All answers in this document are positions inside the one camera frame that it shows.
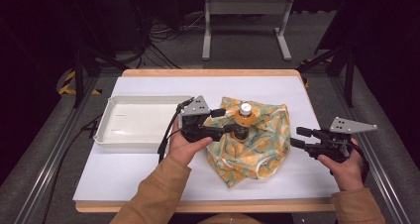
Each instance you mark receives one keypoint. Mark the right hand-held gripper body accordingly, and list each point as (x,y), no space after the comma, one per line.
(333,144)

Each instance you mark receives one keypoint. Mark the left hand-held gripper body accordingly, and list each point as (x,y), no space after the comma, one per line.
(194,121)

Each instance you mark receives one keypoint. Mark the brown bottle with white cap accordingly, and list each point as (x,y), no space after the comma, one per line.
(243,120)

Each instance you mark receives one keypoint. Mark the orange patterned teal cloth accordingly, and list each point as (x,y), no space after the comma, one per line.
(264,151)

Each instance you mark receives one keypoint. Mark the person's left hand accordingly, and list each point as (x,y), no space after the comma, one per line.
(185,151)

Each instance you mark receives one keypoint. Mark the person's right hand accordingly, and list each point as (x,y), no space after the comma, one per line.
(346,174)

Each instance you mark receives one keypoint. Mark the wooden table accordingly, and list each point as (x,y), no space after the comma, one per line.
(211,72)

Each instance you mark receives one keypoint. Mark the white plastic tray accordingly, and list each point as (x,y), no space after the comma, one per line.
(142,121)

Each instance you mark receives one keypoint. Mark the black tripod stand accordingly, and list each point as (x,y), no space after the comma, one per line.
(348,72)
(79,72)

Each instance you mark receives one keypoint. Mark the white table cover sheet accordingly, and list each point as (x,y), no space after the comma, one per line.
(132,174)

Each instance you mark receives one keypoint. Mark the yellow black hazard tape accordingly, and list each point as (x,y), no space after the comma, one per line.
(67,85)

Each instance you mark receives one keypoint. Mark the white metal stand frame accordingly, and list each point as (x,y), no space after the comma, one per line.
(246,6)

